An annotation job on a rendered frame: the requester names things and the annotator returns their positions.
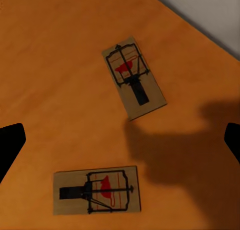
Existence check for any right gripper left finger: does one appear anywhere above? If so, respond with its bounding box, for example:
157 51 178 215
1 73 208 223
0 123 26 183

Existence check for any mousetrap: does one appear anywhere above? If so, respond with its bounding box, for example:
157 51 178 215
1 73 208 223
101 36 167 120
53 166 141 215

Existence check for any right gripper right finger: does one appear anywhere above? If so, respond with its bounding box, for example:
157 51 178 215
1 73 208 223
224 123 240 163

